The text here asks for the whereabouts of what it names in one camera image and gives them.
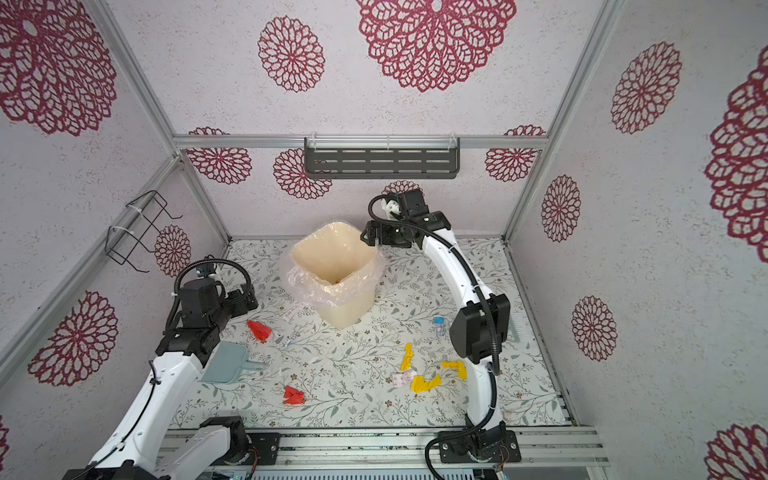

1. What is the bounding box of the dark grey wall shelf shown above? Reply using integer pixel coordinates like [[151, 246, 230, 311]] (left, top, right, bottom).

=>
[[303, 136, 461, 180]]

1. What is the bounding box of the red paper scrap lower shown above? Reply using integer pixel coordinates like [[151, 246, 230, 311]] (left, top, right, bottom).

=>
[[283, 386, 305, 405]]

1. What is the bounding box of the red paper scrap upper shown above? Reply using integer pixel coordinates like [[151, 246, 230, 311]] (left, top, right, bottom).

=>
[[246, 320, 272, 343]]

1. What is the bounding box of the yellow paper scrap right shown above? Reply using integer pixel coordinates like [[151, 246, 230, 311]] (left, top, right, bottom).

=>
[[441, 360, 468, 381]]

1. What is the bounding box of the red paper scrap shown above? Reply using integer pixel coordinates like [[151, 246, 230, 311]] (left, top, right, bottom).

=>
[[283, 386, 305, 405], [246, 320, 272, 343]]

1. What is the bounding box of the pink study paper scrap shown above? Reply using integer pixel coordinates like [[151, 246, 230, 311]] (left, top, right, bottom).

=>
[[391, 369, 415, 388]]

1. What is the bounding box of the cream trash bin with liner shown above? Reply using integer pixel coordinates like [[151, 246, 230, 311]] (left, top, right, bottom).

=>
[[279, 221, 386, 329]]

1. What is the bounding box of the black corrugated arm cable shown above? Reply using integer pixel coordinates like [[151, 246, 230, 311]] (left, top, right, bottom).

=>
[[367, 193, 511, 480]]

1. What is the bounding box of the yellow paper scrap tall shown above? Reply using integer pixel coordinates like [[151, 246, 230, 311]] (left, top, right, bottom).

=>
[[400, 343, 414, 372]]

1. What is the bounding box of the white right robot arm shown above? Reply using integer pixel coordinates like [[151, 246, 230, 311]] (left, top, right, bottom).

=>
[[360, 188, 520, 478]]

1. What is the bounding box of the grey-green plastic dustpan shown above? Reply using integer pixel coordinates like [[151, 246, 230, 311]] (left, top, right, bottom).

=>
[[200, 342, 266, 384]]

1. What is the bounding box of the yellow paper scrap lower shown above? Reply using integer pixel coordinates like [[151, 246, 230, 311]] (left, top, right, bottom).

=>
[[410, 375, 442, 393]]

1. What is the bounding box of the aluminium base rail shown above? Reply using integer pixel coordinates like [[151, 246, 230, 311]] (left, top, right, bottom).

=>
[[243, 426, 610, 472]]

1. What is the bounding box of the black wire wall basket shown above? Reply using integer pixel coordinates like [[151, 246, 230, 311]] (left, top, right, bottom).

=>
[[103, 189, 182, 274]]

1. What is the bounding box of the blue paper scrap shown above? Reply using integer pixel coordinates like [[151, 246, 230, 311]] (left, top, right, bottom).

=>
[[433, 316, 446, 337]]

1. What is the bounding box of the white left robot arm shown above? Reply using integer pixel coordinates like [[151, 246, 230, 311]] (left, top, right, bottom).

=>
[[64, 257, 258, 479]]

